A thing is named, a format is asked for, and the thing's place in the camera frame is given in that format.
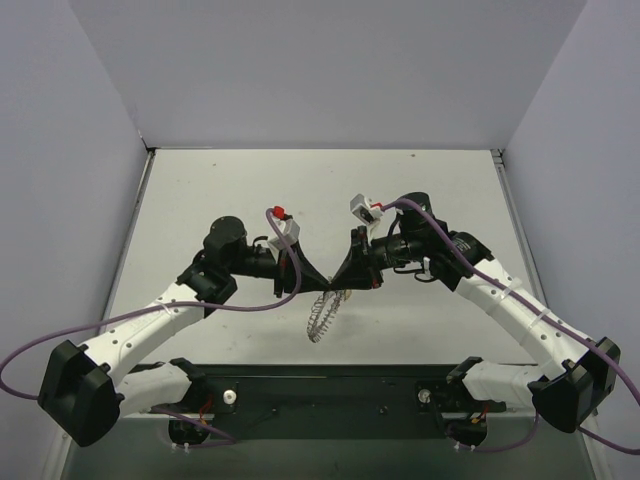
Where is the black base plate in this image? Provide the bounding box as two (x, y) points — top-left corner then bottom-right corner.
(156, 364), (506, 441)

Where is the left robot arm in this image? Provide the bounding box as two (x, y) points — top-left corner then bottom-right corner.
(37, 208), (330, 447)

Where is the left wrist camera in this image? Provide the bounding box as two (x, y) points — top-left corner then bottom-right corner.
(267, 218), (300, 252)

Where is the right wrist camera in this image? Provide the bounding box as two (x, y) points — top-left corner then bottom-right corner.
(349, 194), (383, 226)

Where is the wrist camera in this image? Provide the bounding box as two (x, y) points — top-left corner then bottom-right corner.
(349, 194), (383, 226)
(267, 218), (300, 252)

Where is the metal disc keyring holder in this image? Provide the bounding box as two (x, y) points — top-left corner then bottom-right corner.
(306, 289), (352, 343)

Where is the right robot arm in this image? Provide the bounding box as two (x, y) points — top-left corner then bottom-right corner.
(331, 192), (621, 433)

